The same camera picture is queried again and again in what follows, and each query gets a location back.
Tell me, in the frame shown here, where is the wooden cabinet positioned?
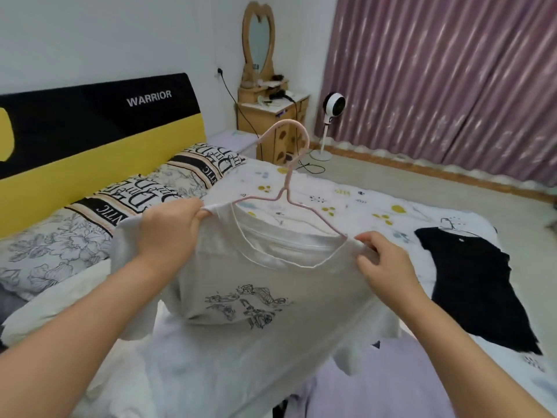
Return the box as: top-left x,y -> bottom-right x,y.
236,78 -> 310,166

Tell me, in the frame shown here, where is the white standing fan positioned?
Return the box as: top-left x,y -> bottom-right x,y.
309,92 -> 347,161

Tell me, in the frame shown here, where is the lilac t-shirt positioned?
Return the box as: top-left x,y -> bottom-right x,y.
278,330 -> 458,418

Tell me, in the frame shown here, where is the grey cartoon print t-shirt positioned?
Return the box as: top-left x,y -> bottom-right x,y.
108,202 -> 401,375

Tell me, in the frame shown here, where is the yellow black bed headboard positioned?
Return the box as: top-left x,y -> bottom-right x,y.
0,73 -> 208,240

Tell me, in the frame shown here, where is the pink hanger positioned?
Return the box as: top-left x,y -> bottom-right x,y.
204,119 -> 349,240

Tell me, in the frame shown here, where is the person's right hand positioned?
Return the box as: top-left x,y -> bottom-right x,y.
355,231 -> 429,311

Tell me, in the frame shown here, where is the person's left forearm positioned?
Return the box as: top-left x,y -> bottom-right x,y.
0,254 -> 175,418

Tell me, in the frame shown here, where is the black white printed pillow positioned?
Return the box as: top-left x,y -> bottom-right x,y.
165,143 -> 247,188
0,171 -> 209,301

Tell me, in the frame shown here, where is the purple curtain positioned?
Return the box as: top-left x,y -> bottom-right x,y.
326,0 -> 557,188

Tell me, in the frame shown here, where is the black t-shirt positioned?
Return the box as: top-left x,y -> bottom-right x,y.
414,226 -> 544,356

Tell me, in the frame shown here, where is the black power cable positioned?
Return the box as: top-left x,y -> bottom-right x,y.
219,73 -> 326,175

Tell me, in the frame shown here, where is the cream padded jacket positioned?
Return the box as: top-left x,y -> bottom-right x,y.
0,256 -> 340,418

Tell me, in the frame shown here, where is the wooden framed mirror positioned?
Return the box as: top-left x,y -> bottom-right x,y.
241,1 -> 277,81

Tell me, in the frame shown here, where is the person's left hand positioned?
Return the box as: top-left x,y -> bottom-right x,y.
137,197 -> 212,276

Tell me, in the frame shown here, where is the grey bed sheet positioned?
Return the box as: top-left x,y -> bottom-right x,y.
0,280 -> 31,349

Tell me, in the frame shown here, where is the black wire hanger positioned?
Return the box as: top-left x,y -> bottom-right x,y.
438,217 -> 479,236

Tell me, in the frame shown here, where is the person's right forearm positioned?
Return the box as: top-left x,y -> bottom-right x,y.
404,291 -> 554,418

